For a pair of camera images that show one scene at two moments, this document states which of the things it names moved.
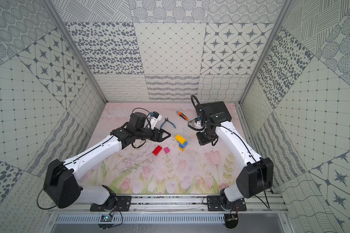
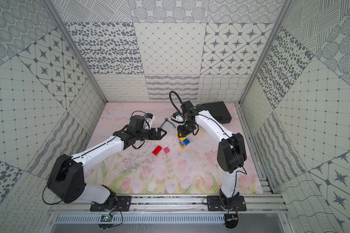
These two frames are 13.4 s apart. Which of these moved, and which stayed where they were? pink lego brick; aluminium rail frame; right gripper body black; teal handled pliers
Moved: right gripper body black
Stayed: pink lego brick; aluminium rail frame; teal handled pliers
